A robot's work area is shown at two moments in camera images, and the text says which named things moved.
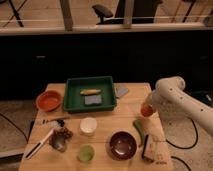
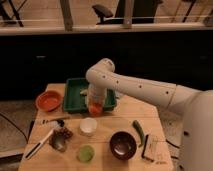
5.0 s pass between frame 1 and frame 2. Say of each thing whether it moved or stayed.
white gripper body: moved
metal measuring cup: stayed
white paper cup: stayed
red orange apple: moved
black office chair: stayed
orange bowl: stayed
